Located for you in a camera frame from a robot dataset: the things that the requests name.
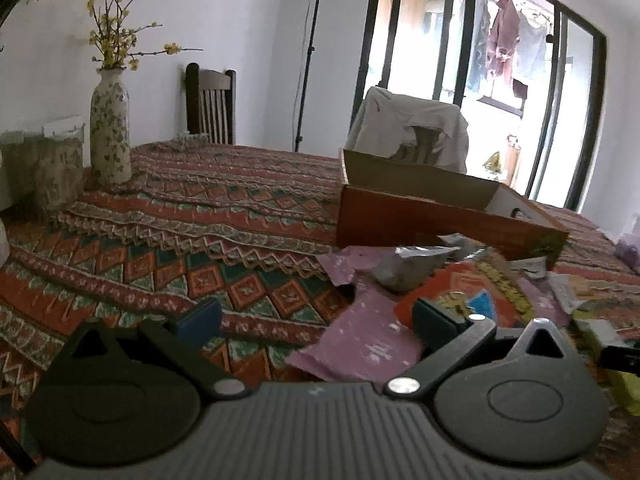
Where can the small floral fabric pouch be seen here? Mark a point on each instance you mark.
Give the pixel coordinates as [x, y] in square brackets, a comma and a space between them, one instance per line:
[190, 140]

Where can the chair with white shirt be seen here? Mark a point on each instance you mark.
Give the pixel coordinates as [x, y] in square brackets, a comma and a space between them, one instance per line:
[385, 120]

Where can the hanging maroon garment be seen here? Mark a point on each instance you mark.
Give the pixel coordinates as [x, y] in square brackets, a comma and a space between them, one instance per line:
[502, 35]

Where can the floral ceramic vase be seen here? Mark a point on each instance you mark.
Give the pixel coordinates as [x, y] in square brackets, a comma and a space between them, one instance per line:
[110, 130]

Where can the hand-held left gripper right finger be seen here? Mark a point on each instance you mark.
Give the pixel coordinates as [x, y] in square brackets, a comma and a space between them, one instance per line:
[435, 325]

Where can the hanging blue garment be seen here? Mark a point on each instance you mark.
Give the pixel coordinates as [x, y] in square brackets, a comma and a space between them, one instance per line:
[480, 45]

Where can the black light stand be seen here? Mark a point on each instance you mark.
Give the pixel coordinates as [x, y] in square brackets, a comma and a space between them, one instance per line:
[306, 60]

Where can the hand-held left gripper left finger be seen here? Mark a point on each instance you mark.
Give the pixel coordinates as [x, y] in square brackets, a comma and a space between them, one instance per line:
[202, 317]

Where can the yellow-green snack packet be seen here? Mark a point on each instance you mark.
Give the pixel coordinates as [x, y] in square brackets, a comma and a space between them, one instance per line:
[625, 390]

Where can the yellow flower branches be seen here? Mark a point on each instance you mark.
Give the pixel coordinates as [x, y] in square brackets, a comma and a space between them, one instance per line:
[111, 52]

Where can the orange cardboard box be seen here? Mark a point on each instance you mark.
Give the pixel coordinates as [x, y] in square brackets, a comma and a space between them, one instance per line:
[400, 215]

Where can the purple plastic bag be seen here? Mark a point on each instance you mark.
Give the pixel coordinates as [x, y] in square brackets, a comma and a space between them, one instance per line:
[630, 252]

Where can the white snack packet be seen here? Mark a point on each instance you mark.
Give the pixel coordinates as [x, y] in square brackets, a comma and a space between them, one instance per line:
[532, 265]
[567, 292]

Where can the orange and blue snack packet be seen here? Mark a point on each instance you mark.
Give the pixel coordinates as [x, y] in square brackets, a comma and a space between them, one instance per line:
[465, 280]

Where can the hanging grey-blue shirt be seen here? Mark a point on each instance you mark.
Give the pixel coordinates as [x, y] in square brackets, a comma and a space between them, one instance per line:
[531, 50]

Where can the beige tall bundle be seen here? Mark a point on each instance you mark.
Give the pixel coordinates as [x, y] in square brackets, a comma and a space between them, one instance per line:
[512, 155]

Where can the black sliding door frame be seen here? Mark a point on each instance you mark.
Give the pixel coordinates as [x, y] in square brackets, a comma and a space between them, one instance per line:
[597, 110]

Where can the silver snack packet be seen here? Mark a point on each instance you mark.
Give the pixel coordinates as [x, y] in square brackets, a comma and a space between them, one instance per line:
[410, 267]

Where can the dark wooden chair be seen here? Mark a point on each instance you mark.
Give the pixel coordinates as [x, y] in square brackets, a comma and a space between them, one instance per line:
[192, 100]
[425, 145]

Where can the hanging dark shorts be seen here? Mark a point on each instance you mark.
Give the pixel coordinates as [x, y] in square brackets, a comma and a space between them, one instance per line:
[520, 90]

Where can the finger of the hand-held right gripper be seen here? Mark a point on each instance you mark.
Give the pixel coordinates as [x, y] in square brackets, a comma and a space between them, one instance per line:
[620, 357]

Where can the yellow bag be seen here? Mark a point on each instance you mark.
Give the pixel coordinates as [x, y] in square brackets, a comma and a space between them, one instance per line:
[492, 162]

